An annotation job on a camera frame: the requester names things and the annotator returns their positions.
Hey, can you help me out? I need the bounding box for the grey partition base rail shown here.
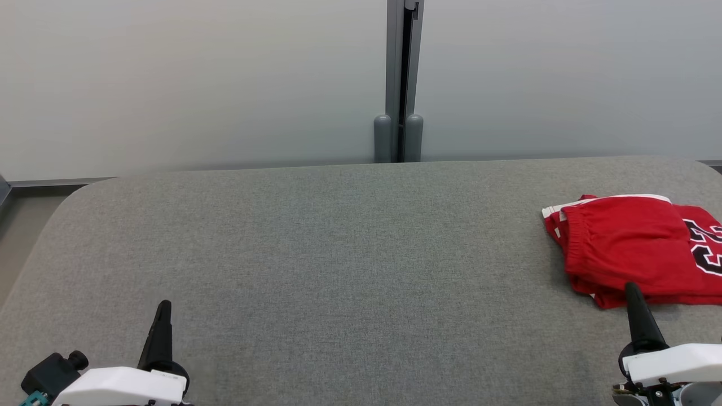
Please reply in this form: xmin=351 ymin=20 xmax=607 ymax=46
xmin=423 ymin=157 xmax=722 ymax=168
xmin=0 ymin=162 xmax=377 ymax=190

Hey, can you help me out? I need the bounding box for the grey partition post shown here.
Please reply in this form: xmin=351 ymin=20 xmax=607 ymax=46
xmin=386 ymin=0 xmax=425 ymax=163

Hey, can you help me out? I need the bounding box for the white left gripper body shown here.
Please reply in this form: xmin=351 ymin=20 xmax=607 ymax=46
xmin=51 ymin=361 xmax=191 ymax=406

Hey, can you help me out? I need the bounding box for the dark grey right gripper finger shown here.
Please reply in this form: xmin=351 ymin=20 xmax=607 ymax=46
xmin=624 ymin=282 xmax=670 ymax=355

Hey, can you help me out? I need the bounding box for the red shirt with white sleeves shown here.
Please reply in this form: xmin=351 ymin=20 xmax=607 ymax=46
xmin=541 ymin=193 xmax=722 ymax=310

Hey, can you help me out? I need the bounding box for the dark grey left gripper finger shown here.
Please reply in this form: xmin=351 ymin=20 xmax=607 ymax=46
xmin=138 ymin=300 xmax=173 ymax=373

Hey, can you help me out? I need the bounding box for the grey rounded post foot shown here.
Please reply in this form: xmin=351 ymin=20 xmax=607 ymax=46
xmin=404 ymin=114 xmax=424 ymax=163
xmin=373 ymin=114 xmax=393 ymax=164

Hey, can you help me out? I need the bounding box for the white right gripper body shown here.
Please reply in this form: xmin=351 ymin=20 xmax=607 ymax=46
xmin=612 ymin=341 xmax=722 ymax=406

